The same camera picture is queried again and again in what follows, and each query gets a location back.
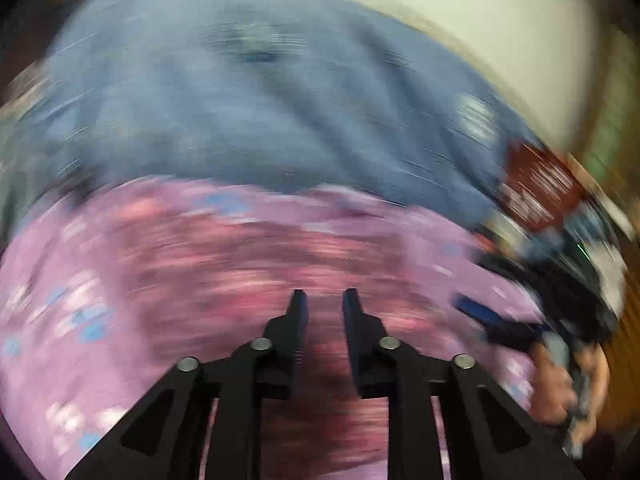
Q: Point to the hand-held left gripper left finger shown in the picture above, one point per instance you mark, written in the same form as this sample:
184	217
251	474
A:
298	322

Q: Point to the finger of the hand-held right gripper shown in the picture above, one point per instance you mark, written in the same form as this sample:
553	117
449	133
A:
500	322

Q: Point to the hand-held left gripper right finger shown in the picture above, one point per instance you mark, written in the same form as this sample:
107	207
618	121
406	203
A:
352	322

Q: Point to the maroon floral shirt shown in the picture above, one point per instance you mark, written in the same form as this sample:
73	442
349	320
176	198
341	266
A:
225	270

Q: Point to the person's right hand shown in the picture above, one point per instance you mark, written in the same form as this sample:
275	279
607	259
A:
552	395

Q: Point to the white plastic bag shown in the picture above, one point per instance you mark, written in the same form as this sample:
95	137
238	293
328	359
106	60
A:
614	280

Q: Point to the blue denim garment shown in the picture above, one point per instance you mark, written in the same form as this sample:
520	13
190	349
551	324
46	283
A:
560	237

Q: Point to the dark red patterned cloth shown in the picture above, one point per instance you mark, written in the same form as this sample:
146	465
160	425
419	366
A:
542	185

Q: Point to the blue plaid quilt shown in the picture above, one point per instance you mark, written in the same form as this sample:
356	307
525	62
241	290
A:
250	135

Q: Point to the purple floral bedsheet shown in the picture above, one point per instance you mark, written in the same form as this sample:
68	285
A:
75	270

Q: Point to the grey star-print pillow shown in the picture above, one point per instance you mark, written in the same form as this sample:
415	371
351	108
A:
20	195

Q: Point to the green framed wall hanging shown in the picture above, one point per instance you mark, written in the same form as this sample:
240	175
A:
610	135

